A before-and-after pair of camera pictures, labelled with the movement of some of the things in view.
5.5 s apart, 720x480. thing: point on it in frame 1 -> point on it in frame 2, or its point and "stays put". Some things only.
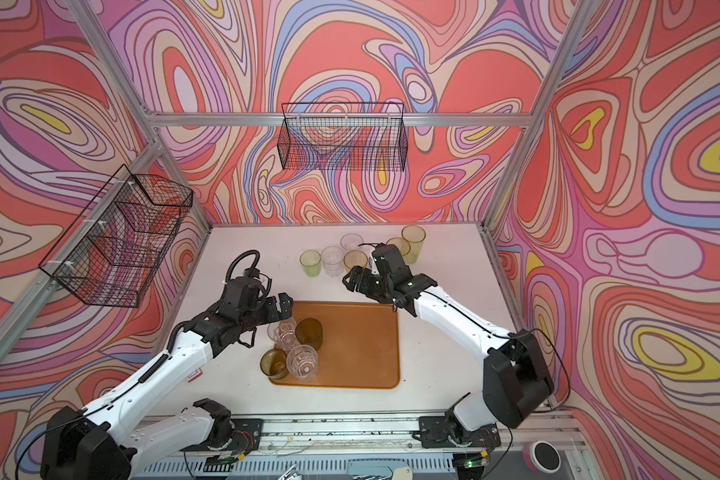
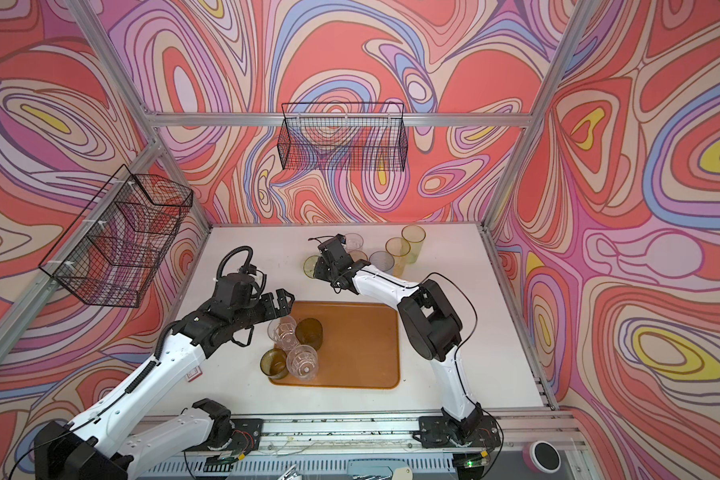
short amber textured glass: (273, 363) stays put
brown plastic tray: (360, 345) stays put
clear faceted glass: (284, 333) stays put
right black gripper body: (369, 283) -> (324, 271)
